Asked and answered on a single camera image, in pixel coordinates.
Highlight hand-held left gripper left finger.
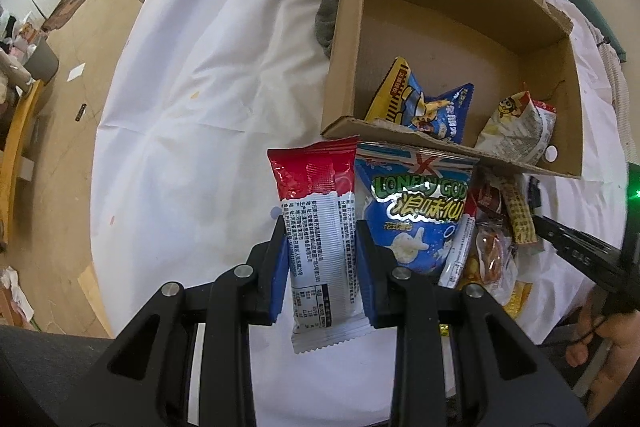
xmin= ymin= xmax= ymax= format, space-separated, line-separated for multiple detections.
xmin=45 ymin=217 xmax=291 ymax=427

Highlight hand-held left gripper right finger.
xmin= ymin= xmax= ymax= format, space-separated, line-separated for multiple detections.
xmin=355 ymin=221 xmax=588 ymax=427

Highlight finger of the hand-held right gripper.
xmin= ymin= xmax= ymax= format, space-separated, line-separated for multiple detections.
xmin=531 ymin=214 xmax=626 ymax=289

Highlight red and white snack packet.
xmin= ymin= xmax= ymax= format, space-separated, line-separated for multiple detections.
xmin=266 ymin=136 xmax=375 ymax=355

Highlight blue and white snack bag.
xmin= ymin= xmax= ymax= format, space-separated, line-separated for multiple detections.
xmin=354 ymin=141 xmax=480 ymax=278

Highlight white snack bag red edge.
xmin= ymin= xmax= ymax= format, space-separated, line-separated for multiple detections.
xmin=472 ymin=83 xmax=557 ymax=167

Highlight yellow snack bag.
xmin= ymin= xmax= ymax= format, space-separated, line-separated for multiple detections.
xmin=364 ymin=56 xmax=475 ymax=145

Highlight cardboard box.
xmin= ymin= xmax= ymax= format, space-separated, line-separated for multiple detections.
xmin=320 ymin=0 xmax=585 ymax=180

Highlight person's right hand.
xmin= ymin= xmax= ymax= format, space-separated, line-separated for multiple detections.
xmin=565 ymin=292 xmax=640 ymax=418

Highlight yellow striped snack packet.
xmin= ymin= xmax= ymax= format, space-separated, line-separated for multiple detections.
xmin=500 ymin=177 xmax=546 ymax=253

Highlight small yellow snack packet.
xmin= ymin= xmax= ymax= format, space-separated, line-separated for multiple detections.
xmin=502 ymin=279 xmax=533 ymax=320

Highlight clear orange snack packet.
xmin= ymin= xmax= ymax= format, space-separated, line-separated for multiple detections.
xmin=470 ymin=217 xmax=518 ymax=303

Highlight red brown snack packet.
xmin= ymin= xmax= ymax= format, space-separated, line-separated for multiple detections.
xmin=475 ymin=180 xmax=506 ymax=218

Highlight white and red stick packet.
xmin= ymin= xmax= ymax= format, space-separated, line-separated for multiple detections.
xmin=439 ymin=202 xmax=476 ymax=290

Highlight white knitted blanket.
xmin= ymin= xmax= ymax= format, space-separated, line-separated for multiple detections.
xmin=600 ymin=42 xmax=640 ymax=158

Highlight white bed sheet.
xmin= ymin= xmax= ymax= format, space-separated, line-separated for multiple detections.
xmin=90 ymin=0 xmax=640 ymax=408

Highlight person's dark trousers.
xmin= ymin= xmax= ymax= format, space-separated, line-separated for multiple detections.
xmin=0 ymin=324 xmax=116 ymax=427

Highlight yellow wooden bench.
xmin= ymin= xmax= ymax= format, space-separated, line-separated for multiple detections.
xmin=0 ymin=77 xmax=48 ymax=248

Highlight grey bin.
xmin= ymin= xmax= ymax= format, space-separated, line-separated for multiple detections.
xmin=22 ymin=38 xmax=60 ymax=83

